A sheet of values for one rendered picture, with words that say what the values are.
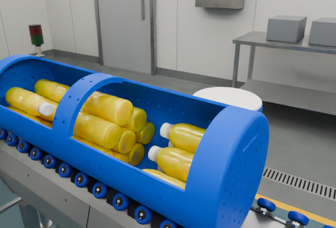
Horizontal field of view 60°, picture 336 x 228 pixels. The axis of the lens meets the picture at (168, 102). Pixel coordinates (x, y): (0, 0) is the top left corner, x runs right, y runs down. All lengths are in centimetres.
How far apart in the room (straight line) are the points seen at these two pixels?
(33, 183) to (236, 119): 73
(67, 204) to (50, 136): 23
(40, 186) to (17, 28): 530
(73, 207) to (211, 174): 51
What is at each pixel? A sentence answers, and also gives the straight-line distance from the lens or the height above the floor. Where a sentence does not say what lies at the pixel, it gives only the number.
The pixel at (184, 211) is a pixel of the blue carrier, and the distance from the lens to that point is 58.
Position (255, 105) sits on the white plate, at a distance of 116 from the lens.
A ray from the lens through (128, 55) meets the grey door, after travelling 513.
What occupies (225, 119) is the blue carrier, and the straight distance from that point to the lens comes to 57.
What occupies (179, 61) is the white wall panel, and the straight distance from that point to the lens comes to 462.
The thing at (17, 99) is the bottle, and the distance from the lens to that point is 105.
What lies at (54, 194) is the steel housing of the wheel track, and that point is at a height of 87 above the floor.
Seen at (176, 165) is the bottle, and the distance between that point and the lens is 69.
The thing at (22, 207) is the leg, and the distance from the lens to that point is 140.
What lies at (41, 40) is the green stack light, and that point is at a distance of 172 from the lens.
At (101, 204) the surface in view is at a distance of 84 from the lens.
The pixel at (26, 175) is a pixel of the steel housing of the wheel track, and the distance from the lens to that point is 111.
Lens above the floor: 147
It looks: 23 degrees down
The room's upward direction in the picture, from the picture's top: straight up
